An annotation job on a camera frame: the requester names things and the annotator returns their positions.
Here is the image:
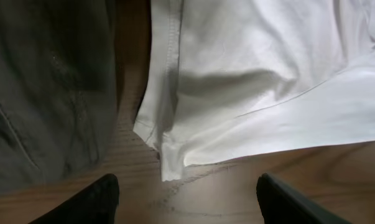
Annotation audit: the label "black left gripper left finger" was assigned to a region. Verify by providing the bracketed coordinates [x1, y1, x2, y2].
[30, 174, 119, 224]

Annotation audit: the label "grey folded shorts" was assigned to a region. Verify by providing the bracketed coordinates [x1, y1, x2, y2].
[0, 0, 117, 195]

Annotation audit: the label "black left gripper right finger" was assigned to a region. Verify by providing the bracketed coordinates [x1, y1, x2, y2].
[256, 173, 349, 224]

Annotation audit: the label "white t-shirt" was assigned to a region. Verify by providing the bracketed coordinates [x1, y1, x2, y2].
[134, 0, 375, 181]

